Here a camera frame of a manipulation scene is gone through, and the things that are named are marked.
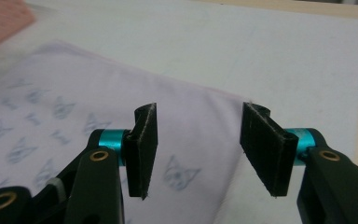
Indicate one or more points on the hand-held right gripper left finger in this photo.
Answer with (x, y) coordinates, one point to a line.
(140, 155)

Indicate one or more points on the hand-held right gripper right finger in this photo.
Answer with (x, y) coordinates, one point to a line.
(270, 155)

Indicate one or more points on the light purple towel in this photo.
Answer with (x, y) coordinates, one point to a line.
(192, 124)

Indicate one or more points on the pink perforated plastic basket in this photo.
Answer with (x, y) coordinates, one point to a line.
(0, 21)

